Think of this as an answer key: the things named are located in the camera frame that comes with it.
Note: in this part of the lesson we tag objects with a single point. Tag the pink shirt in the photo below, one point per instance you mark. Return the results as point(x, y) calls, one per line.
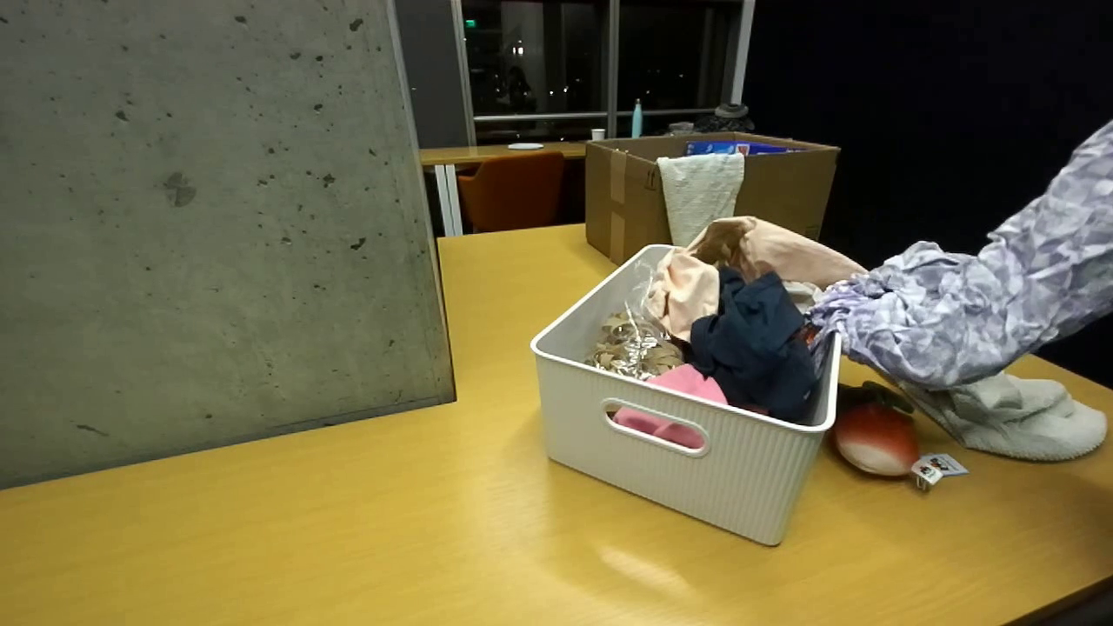
point(691, 382)

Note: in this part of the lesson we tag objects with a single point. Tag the purple checkered cloth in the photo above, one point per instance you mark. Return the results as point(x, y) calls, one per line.
point(961, 308)

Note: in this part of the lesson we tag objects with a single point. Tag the white terry towel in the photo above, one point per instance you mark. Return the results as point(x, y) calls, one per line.
point(1031, 423)

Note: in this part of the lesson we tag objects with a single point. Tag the white waffle towel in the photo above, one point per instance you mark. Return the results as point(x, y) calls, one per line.
point(701, 193)

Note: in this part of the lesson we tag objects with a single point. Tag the brown patterned cloth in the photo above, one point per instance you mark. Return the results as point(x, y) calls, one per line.
point(626, 343)

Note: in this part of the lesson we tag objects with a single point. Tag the peach cloth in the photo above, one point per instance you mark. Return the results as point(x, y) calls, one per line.
point(682, 291)

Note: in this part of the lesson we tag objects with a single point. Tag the orange chair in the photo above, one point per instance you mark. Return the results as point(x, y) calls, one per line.
point(515, 193)

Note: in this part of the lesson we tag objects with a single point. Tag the cardboard box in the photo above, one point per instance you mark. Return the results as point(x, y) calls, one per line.
point(626, 194)

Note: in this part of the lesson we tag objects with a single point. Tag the small white cup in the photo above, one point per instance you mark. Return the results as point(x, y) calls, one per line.
point(597, 132)

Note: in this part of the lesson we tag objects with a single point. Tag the navy cloth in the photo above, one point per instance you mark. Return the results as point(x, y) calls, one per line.
point(754, 343)

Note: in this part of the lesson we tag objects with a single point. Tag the blue bottle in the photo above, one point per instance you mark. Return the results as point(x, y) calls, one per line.
point(638, 120)

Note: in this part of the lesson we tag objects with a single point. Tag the blue package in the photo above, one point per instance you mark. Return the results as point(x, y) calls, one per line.
point(732, 148)

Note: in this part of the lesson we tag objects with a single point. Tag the concrete pillar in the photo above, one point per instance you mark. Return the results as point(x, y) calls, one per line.
point(209, 209)

